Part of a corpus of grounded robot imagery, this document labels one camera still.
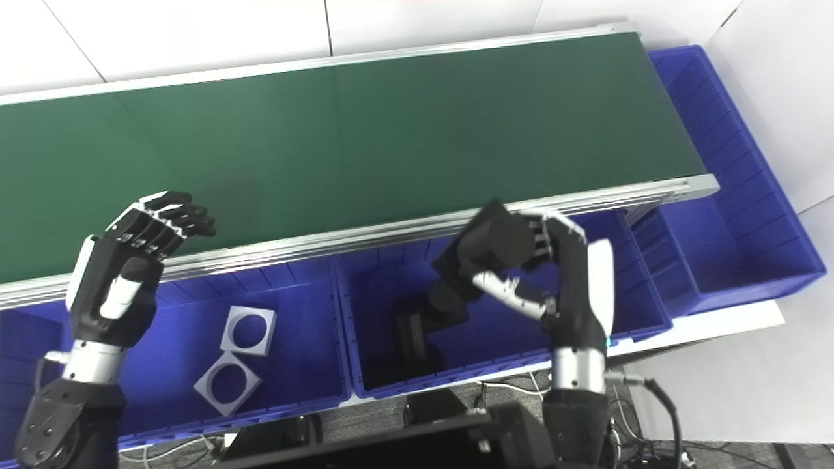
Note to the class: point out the black robot torso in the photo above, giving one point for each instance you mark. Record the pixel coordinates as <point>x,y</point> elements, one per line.
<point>423,443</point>

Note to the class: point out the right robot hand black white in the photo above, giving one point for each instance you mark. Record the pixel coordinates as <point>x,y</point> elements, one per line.
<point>580,293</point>

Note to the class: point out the green conveyor belt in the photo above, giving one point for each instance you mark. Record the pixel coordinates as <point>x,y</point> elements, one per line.
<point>326,143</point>
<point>391,234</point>

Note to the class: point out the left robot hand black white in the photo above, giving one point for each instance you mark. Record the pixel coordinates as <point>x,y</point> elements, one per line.
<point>111,286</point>

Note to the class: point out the blue bin with grey plates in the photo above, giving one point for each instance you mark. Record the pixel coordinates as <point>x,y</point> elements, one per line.
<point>163,339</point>

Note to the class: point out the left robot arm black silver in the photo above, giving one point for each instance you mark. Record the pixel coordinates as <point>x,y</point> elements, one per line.
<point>71,410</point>

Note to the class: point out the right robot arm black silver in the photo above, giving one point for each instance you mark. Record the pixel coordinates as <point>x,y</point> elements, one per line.
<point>576,410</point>

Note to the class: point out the empty blue bin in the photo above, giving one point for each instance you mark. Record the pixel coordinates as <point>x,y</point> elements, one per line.
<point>717,195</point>

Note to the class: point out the blue bin with black parts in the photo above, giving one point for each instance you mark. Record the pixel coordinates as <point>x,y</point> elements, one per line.
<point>508,339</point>

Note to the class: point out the grey square plate round hole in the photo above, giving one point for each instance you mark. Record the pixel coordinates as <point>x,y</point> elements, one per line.
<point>260,339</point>
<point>208,394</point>

